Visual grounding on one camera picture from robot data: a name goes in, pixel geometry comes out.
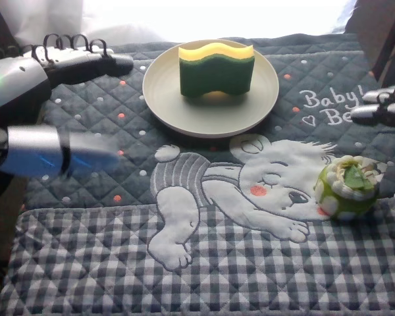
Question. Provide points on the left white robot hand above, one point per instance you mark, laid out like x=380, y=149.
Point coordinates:
x=16, y=79

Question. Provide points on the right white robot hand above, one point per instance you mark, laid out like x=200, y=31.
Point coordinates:
x=382, y=113

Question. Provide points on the yellow and green wavy sponge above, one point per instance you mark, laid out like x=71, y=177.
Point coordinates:
x=214, y=75

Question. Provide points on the green toy cake with cream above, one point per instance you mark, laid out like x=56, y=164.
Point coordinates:
x=345, y=197

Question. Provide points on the cream round plate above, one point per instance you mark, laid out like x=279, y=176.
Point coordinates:
x=250, y=105

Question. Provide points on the grey quilt with bear print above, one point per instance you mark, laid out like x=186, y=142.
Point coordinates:
x=85, y=263

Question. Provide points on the dark wooden frame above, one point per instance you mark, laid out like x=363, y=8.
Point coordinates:
x=375, y=33

